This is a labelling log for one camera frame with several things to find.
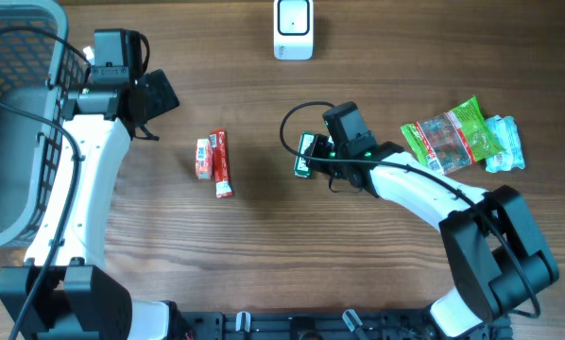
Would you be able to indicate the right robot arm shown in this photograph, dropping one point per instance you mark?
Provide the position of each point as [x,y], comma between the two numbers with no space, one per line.
[498,256]

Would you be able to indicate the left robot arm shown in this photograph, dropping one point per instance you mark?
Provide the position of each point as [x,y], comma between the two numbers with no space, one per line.
[62,291]

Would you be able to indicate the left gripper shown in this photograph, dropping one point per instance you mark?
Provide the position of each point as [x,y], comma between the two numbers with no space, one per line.
[162,95]

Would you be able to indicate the white barcode scanner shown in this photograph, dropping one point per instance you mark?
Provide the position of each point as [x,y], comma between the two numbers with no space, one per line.
[293,29]

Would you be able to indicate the mint wet wipes pack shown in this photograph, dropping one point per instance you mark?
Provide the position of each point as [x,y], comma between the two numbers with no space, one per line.
[506,132]

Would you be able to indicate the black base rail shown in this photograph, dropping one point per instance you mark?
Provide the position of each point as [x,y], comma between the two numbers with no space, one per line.
[405,324]

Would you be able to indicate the red Kleenex tissue pack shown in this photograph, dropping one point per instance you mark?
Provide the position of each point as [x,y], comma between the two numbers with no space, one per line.
[204,159]

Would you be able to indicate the grey plastic shopping basket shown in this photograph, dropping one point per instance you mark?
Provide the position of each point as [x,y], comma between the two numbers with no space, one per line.
[35,71]

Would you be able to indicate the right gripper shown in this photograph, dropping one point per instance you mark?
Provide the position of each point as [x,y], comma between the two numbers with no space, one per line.
[321,142]

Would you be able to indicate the green snack bag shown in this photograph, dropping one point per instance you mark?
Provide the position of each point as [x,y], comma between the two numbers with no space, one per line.
[453,139]

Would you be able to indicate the red stick sachet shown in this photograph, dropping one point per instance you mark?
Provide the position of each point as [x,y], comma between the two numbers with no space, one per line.
[222,175]

